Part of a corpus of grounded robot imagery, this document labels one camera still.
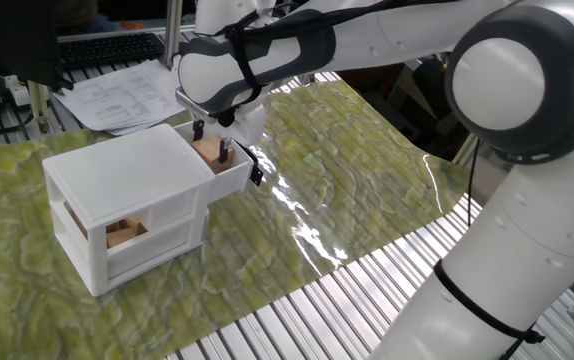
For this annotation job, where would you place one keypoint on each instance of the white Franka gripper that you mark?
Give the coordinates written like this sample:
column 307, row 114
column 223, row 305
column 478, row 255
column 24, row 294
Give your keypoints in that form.
column 252, row 125

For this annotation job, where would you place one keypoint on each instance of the light wooden cube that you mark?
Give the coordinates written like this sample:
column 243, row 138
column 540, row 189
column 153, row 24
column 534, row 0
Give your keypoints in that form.
column 209, row 152

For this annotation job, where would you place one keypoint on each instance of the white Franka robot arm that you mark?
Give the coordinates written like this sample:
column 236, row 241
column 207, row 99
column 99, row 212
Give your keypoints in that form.
column 517, row 250

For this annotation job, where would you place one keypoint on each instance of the white plain drawer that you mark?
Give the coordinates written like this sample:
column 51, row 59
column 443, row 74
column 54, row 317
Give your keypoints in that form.
column 152, row 255

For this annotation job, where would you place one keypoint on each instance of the printed paper stack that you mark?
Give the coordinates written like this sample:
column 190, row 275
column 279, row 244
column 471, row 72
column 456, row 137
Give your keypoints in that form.
column 117, row 95

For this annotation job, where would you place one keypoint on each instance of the wooden block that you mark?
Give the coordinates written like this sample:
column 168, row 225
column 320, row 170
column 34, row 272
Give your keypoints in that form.
column 119, row 239
column 134, row 225

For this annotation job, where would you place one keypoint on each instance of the green marble pattern mat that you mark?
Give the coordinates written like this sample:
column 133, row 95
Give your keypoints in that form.
column 292, row 225

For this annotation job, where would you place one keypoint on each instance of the black computer keyboard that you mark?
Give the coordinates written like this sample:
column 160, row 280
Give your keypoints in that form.
column 112, row 50

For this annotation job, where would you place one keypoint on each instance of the small orange tool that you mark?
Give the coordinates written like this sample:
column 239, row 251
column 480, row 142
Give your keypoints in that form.
column 132, row 25

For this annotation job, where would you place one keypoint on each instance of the seated person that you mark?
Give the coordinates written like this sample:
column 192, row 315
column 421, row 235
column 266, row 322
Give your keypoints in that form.
column 84, row 22

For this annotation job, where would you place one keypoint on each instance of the white power strip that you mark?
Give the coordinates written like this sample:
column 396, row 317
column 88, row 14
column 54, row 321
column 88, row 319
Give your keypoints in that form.
column 17, row 92

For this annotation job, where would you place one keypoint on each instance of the black monitor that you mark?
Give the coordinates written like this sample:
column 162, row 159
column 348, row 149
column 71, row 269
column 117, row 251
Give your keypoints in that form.
column 7, row 40

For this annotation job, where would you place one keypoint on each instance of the silver camera with blue cap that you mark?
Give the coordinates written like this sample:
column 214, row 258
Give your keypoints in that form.
column 189, row 103

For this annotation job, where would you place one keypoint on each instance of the white plastic drawer cabinet frame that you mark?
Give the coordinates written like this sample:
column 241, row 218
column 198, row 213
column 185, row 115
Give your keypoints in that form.
column 122, row 170

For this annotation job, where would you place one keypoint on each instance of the aluminium frame post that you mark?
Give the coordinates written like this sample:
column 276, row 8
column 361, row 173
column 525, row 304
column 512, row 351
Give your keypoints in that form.
column 173, row 35
column 464, row 150
column 38, row 105

